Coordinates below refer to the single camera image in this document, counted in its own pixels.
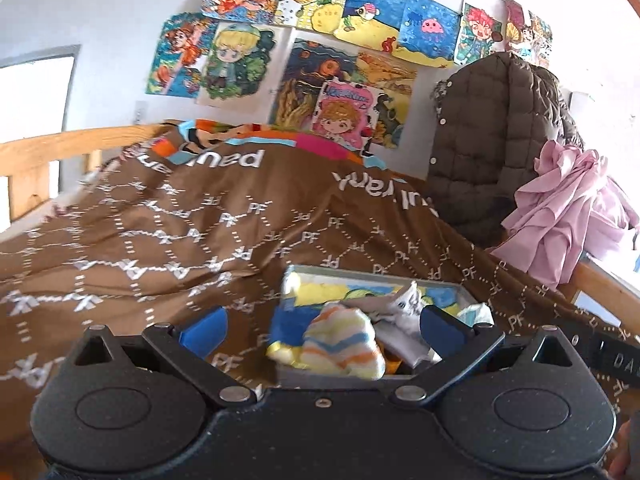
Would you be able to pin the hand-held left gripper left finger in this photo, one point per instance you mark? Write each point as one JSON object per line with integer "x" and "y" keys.
{"x": 202, "y": 335}

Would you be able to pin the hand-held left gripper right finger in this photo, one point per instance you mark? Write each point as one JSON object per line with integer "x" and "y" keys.
{"x": 445, "y": 332}

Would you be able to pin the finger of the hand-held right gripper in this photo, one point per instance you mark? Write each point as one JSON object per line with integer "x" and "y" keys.
{"x": 585, "y": 337}

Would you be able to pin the plain white sock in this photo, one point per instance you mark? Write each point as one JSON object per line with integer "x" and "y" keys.
{"x": 402, "y": 305}

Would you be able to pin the blue and yellow sock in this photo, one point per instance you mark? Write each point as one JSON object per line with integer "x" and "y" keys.
{"x": 290, "y": 332}

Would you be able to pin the white orange blue striped sock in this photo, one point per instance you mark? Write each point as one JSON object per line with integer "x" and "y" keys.
{"x": 345, "y": 340}

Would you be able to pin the grey cartoon print tin box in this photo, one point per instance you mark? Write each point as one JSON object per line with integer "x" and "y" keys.
{"x": 350, "y": 280}

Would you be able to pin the person's right leg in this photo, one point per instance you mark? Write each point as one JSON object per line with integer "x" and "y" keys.
{"x": 625, "y": 450}

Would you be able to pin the brown printed blanket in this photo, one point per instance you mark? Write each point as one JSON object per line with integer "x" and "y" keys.
{"x": 150, "y": 220}

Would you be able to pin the pink cloth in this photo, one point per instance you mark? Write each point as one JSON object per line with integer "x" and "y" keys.
{"x": 560, "y": 210}

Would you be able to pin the brown quilted jacket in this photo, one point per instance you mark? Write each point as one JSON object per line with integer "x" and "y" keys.
{"x": 490, "y": 135}

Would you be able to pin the white wall socket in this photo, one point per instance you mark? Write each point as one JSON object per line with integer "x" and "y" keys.
{"x": 140, "y": 114}

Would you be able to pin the wooden bed frame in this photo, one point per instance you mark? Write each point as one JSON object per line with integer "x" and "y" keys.
{"x": 50, "y": 145}

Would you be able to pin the group of colourful wall drawings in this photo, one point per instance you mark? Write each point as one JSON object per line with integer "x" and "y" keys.
{"x": 325, "y": 45}

